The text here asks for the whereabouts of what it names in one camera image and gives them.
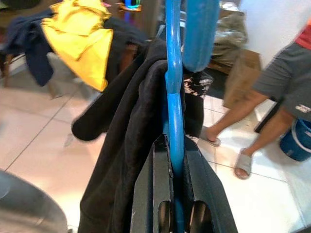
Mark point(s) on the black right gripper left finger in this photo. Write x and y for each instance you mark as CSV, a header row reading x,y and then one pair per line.
x,y
148,199

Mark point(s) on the navy garment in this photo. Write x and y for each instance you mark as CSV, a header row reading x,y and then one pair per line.
x,y
31,48

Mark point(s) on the blue plastic bucket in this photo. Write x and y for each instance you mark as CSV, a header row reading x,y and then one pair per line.
x,y
296,143

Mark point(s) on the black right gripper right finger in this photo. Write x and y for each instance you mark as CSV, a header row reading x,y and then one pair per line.
x,y
209,206

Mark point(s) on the person in red shirt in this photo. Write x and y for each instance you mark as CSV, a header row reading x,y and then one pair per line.
x,y
286,72

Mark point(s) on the yellow garment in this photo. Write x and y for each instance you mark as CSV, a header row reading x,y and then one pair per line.
x,y
80,36

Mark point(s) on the open empty cardboard box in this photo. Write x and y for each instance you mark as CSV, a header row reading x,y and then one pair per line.
x,y
243,77

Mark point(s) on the grey-green plastic bag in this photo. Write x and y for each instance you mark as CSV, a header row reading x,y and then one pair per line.
x,y
229,36

